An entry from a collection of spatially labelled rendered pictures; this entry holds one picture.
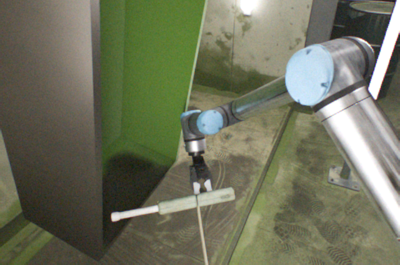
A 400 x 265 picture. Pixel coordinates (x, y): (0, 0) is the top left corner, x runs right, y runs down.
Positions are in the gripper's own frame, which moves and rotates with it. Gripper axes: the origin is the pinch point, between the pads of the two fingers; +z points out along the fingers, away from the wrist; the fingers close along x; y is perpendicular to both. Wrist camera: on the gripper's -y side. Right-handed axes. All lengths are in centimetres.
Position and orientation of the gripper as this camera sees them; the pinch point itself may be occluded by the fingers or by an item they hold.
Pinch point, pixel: (204, 199)
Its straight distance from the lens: 127.0
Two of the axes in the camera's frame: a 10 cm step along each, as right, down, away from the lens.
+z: 1.5, 9.9, -0.1
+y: -1.6, 0.4, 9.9
